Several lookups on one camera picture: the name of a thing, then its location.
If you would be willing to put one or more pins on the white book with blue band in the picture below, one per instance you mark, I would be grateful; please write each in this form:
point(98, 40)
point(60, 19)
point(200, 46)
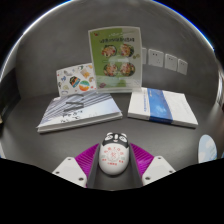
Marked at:
point(160, 106)

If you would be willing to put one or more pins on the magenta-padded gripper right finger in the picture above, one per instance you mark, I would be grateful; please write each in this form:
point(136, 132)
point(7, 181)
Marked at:
point(156, 168)

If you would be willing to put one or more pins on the white wall socket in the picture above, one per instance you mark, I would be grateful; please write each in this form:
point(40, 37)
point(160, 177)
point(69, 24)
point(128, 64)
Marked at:
point(171, 62)
point(155, 58)
point(182, 67)
point(144, 56)

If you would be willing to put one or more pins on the grey striped cover book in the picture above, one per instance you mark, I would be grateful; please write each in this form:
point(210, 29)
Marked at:
point(80, 110)

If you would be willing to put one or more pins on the green acrylic menu sign stand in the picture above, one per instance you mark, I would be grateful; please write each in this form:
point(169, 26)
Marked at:
point(115, 60)

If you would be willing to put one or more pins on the white panda-print computer mouse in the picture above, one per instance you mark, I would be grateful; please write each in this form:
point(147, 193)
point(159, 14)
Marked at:
point(113, 156)

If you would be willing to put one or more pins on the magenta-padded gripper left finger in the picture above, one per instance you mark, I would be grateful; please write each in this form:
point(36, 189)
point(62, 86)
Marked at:
point(71, 170)

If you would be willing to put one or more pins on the white colourful sticker sheet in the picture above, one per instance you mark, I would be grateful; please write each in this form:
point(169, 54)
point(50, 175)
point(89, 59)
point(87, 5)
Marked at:
point(75, 80)

